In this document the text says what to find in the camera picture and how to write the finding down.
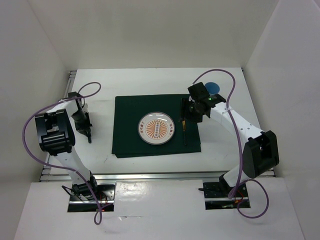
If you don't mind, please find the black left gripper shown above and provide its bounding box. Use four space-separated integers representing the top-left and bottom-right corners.
70 110 92 137

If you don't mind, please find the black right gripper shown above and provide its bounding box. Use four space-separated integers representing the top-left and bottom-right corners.
178 97 204 123

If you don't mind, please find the gold fork dark handle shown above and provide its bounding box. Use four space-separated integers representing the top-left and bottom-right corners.
87 134 92 144

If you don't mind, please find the gold knife dark handle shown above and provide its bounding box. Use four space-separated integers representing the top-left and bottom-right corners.
179 117 188 146

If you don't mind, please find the white plate orange sunburst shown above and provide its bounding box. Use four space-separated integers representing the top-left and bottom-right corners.
137 112 176 146

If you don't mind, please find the dark green cloth placemat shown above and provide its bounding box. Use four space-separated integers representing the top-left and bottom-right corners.
111 94 201 158

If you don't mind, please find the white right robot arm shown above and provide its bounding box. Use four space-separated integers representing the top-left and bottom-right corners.
180 82 280 196

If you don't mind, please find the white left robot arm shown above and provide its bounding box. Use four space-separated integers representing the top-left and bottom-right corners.
35 92 99 200

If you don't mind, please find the blue plastic cup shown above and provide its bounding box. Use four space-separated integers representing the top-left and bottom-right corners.
204 82 221 95

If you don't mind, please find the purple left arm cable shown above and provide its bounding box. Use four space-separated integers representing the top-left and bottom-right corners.
22 81 102 225

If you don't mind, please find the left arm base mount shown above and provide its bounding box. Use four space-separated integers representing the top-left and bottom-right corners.
61 183 116 213

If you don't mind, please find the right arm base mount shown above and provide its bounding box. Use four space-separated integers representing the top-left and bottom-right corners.
198 182 251 210

